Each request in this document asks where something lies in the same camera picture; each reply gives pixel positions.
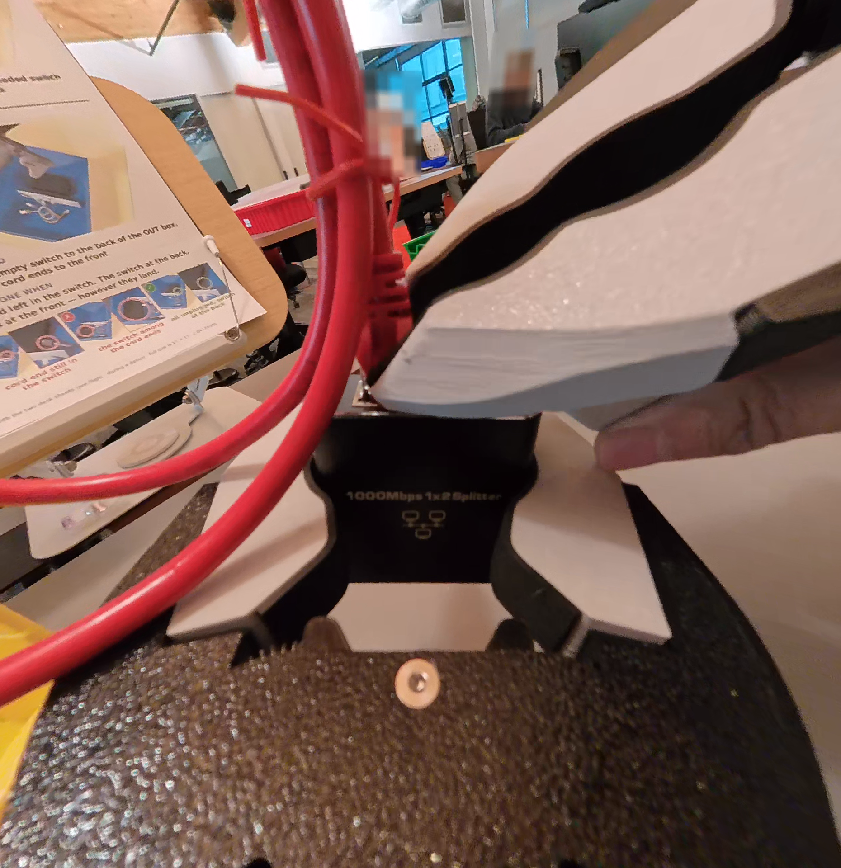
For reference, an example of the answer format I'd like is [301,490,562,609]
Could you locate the white board stand base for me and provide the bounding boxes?
[24,387,259,560]

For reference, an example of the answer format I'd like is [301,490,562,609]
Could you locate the wooden display board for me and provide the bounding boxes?
[0,76,289,479]

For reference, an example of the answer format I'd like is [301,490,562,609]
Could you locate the long wood-edged work table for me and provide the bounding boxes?
[247,166,465,248]

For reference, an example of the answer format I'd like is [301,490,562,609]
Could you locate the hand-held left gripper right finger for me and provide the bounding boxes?
[491,412,672,659]

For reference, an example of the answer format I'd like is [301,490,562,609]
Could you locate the red ethernet cable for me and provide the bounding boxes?
[0,0,413,713]

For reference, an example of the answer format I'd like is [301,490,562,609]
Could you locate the person's right hand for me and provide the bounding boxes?
[595,351,841,473]

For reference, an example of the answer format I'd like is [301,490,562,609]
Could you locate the black ethernet splitter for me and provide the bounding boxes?
[311,390,542,587]

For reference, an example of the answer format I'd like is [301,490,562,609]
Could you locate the printed instruction sheet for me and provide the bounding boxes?
[0,0,269,445]

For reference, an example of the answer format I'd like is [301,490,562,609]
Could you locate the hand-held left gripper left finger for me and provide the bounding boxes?
[166,403,350,659]

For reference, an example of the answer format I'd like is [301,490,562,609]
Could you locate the red plastic bin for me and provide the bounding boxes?
[234,190,321,235]

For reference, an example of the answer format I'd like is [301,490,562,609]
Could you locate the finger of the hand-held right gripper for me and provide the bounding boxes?
[406,0,796,302]
[368,63,841,423]

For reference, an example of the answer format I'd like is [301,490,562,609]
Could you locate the yellow plastic bin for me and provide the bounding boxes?
[0,597,55,831]

